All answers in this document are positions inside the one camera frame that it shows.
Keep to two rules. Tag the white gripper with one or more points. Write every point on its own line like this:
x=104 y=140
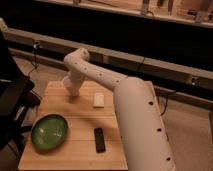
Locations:
x=72 y=86

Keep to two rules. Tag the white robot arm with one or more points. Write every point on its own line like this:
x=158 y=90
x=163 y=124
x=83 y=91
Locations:
x=142 y=131

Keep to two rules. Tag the white soap bar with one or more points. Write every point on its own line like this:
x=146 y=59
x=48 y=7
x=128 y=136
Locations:
x=98 y=100

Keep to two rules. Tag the green bowl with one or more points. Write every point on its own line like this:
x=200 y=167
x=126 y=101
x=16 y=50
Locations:
x=49 y=132

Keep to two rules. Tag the black remote control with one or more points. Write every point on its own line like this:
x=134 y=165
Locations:
x=99 y=140

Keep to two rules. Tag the black chair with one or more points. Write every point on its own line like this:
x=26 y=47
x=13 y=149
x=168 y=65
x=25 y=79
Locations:
x=16 y=99

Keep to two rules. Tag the wooden table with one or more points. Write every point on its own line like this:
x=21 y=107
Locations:
x=78 y=151

